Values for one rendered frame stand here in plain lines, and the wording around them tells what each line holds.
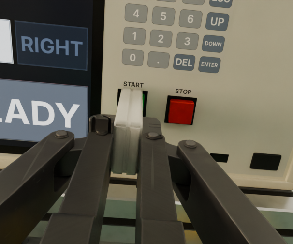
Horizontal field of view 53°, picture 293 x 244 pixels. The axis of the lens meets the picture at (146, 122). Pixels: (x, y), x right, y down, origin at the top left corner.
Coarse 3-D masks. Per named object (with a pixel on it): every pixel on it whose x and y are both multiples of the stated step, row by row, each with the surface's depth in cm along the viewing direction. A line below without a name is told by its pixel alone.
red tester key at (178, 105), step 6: (174, 102) 22; (180, 102) 22; (186, 102) 22; (192, 102) 22; (174, 108) 22; (180, 108) 22; (186, 108) 22; (192, 108) 22; (168, 114) 23; (174, 114) 22; (180, 114) 22; (186, 114) 22; (192, 114) 22; (168, 120) 23; (174, 120) 22; (180, 120) 22; (186, 120) 22
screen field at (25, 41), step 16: (0, 32) 20; (16, 32) 20; (32, 32) 20; (48, 32) 20; (64, 32) 20; (80, 32) 20; (0, 48) 21; (16, 48) 21; (32, 48) 21; (48, 48) 21; (64, 48) 21; (80, 48) 21; (32, 64) 21; (48, 64) 21; (64, 64) 21; (80, 64) 21
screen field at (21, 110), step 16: (0, 80) 22; (16, 80) 22; (0, 96) 22; (16, 96) 22; (32, 96) 22; (48, 96) 22; (64, 96) 22; (80, 96) 22; (0, 112) 23; (16, 112) 23; (32, 112) 23; (48, 112) 23; (64, 112) 23; (80, 112) 23; (0, 128) 23; (16, 128) 23; (32, 128) 23; (48, 128) 23; (64, 128) 23; (80, 128) 23
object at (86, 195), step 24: (96, 120) 14; (96, 144) 13; (96, 168) 12; (72, 192) 10; (96, 192) 10; (72, 216) 8; (96, 216) 9; (48, 240) 7; (72, 240) 8; (96, 240) 10
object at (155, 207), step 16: (144, 144) 14; (160, 144) 14; (144, 160) 13; (160, 160) 13; (144, 176) 11; (160, 176) 12; (144, 192) 10; (160, 192) 11; (144, 208) 10; (160, 208) 10; (144, 224) 8; (160, 224) 8; (176, 224) 8; (144, 240) 8; (160, 240) 8; (176, 240) 8
